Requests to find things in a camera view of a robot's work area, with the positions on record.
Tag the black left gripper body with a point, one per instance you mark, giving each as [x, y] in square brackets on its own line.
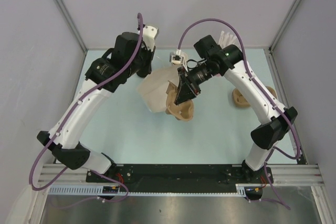
[143, 64]

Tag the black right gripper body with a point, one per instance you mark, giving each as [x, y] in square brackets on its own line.
[198, 75]

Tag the brown pulp cup carrier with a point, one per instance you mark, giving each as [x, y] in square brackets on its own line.
[182, 112]
[240, 101]

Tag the light blue paper bag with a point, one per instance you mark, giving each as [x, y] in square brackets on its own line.
[154, 86]

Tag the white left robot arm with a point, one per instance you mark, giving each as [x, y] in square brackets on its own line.
[130, 55]

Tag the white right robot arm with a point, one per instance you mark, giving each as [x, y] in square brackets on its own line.
[275, 119]

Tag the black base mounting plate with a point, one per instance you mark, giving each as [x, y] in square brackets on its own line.
[186, 178]

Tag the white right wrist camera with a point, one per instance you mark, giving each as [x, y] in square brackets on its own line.
[178, 57]

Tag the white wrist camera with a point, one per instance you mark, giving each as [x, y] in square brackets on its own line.
[150, 34]
[178, 57]

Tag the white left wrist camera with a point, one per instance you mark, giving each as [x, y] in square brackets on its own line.
[150, 34]

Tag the aluminium frame rail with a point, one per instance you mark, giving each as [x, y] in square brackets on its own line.
[296, 175]

